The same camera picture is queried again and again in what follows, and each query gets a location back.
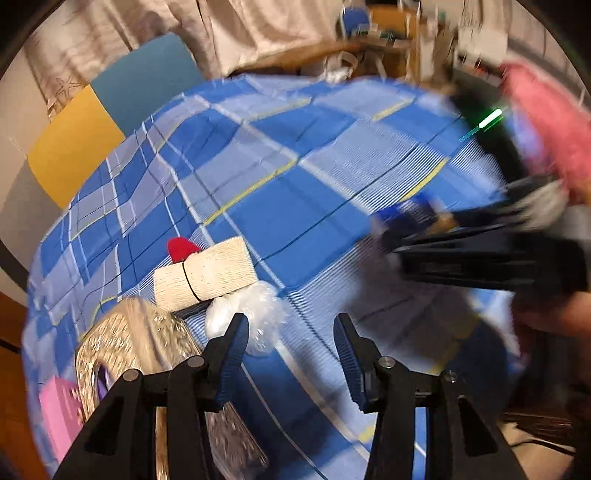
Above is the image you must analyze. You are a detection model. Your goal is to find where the pink plastic basket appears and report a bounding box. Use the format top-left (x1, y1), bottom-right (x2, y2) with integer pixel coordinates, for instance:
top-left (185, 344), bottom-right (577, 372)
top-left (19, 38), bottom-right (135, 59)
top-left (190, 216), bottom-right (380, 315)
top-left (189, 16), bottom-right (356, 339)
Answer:
top-left (39, 376), bottom-right (86, 463)

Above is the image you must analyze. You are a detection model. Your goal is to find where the pink fuzzy cloth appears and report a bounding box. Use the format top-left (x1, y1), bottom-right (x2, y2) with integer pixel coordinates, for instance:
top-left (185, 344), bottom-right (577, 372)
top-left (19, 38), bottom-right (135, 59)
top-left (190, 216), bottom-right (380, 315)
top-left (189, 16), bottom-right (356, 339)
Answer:
top-left (502, 62), bottom-right (591, 206)

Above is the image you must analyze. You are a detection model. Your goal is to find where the blue bag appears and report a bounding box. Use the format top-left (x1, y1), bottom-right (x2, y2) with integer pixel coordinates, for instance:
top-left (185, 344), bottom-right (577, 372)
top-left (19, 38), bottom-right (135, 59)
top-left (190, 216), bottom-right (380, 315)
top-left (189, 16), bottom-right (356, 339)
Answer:
top-left (341, 6), bottom-right (373, 38)

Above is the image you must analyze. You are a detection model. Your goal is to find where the teal headboard panel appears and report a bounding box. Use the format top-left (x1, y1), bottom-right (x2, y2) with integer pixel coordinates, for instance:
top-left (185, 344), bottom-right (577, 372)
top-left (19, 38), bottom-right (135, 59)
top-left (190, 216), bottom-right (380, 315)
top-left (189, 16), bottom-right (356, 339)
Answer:
top-left (89, 32), bottom-right (205, 137)

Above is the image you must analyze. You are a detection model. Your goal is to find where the cream rolled cloth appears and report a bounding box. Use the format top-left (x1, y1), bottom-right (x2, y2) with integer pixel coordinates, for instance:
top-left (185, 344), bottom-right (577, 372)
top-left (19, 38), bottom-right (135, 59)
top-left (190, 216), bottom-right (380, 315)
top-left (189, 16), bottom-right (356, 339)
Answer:
top-left (152, 236), bottom-right (256, 313)

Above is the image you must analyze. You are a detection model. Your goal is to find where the red soft toy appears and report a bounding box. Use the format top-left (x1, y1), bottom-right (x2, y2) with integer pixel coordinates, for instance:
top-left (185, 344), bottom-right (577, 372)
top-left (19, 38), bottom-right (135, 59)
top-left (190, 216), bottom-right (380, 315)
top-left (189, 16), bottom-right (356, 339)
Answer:
top-left (167, 237), bottom-right (203, 264)

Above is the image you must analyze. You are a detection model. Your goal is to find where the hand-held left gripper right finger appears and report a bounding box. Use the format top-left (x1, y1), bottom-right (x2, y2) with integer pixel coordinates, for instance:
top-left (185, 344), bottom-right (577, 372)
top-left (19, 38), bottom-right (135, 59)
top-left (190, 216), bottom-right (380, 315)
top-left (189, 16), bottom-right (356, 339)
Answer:
top-left (333, 313), bottom-right (528, 480)

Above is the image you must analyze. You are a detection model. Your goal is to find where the black cable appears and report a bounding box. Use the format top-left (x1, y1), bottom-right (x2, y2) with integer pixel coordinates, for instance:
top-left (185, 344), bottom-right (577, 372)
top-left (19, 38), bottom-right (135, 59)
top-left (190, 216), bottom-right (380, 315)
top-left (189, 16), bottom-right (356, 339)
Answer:
top-left (502, 410), bottom-right (579, 449)

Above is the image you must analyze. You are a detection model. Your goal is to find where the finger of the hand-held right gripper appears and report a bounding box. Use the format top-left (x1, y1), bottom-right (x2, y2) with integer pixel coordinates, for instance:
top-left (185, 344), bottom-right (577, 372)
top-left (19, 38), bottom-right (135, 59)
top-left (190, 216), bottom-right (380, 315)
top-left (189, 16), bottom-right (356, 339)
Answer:
top-left (373, 199), bottom-right (509, 241)
top-left (392, 231), bottom-right (523, 289)

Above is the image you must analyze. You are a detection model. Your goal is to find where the blue plaid bed sheet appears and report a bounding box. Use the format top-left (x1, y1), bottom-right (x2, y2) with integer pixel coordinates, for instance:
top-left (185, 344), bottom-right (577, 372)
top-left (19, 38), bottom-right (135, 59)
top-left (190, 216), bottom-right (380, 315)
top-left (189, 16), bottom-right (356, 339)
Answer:
top-left (23, 75), bottom-right (528, 480)

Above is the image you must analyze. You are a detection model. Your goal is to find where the wooden desk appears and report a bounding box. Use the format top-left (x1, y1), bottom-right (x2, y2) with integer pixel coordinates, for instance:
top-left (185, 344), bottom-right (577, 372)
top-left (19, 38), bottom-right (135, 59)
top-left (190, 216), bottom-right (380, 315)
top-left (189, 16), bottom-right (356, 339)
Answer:
top-left (230, 6), bottom-right (462, 85)

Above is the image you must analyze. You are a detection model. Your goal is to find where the beige curtain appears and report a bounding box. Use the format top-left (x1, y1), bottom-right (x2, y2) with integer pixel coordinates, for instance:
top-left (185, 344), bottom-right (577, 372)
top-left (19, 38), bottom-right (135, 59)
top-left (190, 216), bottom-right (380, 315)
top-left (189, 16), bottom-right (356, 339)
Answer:
top-left (23, 0), bottom-right (352, 108)

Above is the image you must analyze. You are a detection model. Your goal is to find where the gold metal tray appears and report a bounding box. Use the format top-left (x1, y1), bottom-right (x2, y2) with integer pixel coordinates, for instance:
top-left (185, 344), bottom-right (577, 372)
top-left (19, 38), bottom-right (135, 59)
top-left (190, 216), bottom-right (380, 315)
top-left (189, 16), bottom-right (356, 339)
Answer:
top-left (75, 297), bottom-right (269, 480)

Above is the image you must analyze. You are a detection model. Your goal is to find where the person's right hand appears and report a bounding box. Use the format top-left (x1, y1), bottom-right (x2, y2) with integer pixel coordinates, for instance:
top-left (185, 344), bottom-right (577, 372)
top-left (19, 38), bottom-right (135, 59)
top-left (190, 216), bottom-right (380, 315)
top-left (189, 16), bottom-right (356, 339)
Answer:
top-left (514, 291), bottom-right (591, 334)

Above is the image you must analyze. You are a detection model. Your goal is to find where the purple cloth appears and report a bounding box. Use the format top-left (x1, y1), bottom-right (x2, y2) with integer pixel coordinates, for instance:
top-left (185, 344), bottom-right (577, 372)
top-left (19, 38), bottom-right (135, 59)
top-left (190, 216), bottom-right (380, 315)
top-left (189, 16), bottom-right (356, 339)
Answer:
top-left (94, 364), bottom-right (112, 408)

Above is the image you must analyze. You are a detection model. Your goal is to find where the grey headboard panel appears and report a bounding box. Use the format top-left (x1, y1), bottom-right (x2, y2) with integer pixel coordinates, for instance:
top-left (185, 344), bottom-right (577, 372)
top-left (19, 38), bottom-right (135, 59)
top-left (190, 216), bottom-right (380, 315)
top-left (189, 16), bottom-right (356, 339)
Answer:
top-left (0, 161), bottom-right (64, 260)

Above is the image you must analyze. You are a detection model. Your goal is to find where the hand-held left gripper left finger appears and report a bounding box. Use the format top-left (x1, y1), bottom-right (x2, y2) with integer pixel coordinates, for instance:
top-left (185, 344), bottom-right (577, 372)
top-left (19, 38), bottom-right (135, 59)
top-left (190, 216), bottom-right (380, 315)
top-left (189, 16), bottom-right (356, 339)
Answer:
top-left (53, 313), bottom-right (250, 480)

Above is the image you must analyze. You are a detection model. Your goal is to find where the white crinkled plastic bag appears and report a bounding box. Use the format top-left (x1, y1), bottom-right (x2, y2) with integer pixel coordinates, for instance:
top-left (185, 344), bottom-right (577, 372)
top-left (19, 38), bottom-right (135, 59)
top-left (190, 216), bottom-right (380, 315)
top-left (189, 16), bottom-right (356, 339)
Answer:
top-left (205, 281), bottom-right (288, 357)

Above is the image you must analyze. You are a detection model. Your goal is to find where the yellow headboard panel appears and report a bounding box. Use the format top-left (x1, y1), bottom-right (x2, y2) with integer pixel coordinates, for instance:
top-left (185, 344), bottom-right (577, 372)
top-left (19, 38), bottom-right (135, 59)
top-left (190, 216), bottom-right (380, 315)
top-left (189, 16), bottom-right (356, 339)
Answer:
top-left (27, 86), bottom-right (127, 211)

